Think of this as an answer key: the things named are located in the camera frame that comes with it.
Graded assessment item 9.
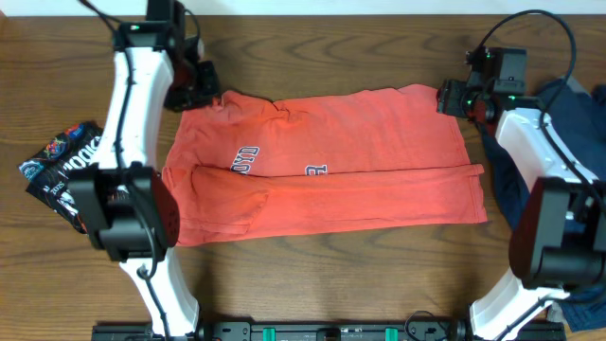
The red printed t-shirt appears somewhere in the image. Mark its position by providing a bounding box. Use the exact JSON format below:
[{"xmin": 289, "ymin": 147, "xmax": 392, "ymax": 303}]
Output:
[{"xmin": 163, "ymin": 84, "xmax": 487, "ymax": 246}]

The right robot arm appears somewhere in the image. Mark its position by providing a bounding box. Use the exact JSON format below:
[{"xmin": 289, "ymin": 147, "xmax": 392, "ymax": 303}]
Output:
[{"xmin": 437, "ymin": 80, "xmax": 605, "ymax": 340}]

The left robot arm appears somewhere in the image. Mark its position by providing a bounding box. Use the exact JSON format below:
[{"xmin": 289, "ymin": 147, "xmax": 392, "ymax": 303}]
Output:
[{"xmin": 68, "ymin": 20, "xmax": 212, "ymax": 340}]

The navy blue garment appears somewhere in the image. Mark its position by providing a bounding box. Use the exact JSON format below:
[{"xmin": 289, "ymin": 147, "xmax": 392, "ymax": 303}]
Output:
[{"xmin": 476, "ymin": 79, "xmax": 605, "ymax": 332}]

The black printed folded shirt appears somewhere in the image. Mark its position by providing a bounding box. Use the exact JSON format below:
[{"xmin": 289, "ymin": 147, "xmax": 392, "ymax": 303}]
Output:
[{"xmin": 18, "ymin": 121, "xmax": 102, "ymax": 234}]

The left black cable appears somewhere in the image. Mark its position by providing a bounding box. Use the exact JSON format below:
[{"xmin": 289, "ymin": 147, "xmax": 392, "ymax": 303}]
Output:
[{"xmin": 78, "ymin": 0, "xmax": 203, "ymax": 341}]

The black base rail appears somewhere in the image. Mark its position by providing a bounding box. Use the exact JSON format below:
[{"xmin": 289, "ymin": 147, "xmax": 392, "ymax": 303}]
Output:
[{"xmin": 91, "ymin": 317, "xmax": 567, "ymax": 341}]

